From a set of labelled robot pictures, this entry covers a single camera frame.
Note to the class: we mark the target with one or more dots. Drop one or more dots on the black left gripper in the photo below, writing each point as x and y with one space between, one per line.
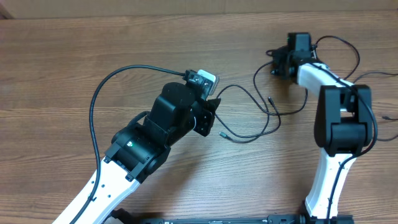
206 113

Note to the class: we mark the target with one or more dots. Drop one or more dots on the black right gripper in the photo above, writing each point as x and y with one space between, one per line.
280 62

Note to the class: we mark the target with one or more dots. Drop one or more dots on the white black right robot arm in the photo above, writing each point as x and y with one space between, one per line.
345 127

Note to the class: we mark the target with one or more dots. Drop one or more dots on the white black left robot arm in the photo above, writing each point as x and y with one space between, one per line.
140 148

